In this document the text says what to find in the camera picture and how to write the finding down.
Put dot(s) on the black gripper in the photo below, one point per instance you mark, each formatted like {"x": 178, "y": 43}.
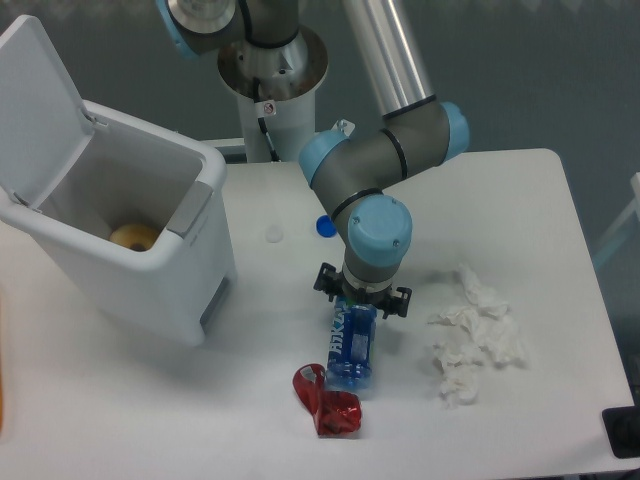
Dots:
{"x": 337, "y": 284}

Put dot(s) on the blue plastic bottle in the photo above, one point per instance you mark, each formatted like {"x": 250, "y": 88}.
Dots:
{"x": 352, "y": 335}

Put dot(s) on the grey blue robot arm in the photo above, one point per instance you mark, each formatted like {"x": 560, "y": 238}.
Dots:
{"x": 419, "y": 132}

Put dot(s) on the blue bottle cap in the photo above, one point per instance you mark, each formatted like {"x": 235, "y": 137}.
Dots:
{"x": 325, "y": 227}

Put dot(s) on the white bottle cap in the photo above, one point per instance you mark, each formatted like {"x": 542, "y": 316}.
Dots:
{"x": 274, "y": 234}

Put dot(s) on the red crumpled plastic wrapper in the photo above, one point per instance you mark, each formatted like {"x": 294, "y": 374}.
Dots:
{"x": 334, "y": 413}

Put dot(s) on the crumpled white tissue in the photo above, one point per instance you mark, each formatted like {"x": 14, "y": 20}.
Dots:
{"x": 492, "y": 337}

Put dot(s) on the brown tape roll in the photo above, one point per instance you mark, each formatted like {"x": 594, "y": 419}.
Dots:
{"x": 135, "y": 237}

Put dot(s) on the black device at edge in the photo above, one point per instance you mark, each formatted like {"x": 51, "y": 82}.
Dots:
{"x": 622, "y": 428}

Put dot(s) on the white trash bin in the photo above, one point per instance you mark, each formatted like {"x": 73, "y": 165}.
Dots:
{"x": 73, "y": 171}

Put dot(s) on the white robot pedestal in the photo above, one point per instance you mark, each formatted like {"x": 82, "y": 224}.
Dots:
{"x": 275, "y": 90}

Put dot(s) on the white frame at right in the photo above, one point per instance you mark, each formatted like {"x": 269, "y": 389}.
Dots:
{"x": 620, "y": 230}

